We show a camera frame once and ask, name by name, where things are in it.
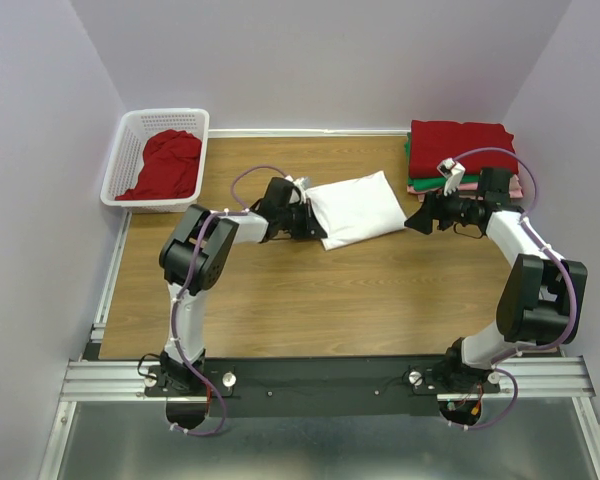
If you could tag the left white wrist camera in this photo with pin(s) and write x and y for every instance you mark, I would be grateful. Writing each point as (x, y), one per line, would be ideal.
(301, 184)

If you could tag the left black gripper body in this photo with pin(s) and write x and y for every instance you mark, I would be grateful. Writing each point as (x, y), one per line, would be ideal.
(296, 219)

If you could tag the crumpled dark red t-shirt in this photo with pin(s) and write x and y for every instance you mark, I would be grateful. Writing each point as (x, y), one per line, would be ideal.
(170, 170)

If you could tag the white plastic laundry basket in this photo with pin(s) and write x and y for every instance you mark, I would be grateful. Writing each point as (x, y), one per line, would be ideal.
(126, 157)

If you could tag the folded dark red t-shirt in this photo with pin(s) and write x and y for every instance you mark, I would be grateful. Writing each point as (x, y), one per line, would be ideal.
(434, 141)

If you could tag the folded pink t-shirt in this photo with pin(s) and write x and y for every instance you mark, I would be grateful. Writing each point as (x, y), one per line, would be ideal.
(515, 189)

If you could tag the folded green t-shirt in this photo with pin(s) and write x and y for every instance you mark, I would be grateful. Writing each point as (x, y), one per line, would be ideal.
(424, 184)

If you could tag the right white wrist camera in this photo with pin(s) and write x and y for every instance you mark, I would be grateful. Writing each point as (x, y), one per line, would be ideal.
(453, 173)

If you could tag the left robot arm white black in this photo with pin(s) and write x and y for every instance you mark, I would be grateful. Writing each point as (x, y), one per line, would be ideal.
(193, 259)

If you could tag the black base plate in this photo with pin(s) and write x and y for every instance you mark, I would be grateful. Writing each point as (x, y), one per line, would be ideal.
(325, 386)

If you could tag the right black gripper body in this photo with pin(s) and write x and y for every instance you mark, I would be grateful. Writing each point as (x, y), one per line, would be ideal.
(454, 209)

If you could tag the white t-shirt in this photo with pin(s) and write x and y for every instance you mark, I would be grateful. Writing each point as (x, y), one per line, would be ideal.
(356, 210)

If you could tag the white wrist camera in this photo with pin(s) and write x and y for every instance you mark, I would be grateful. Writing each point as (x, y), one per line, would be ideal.
(453, 173)
(301, 184)

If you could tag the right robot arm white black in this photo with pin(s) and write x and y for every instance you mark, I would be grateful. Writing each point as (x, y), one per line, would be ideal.
(540, 305)

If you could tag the aluminium frame rail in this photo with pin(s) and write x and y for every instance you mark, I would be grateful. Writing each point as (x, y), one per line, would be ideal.
(400, 294)

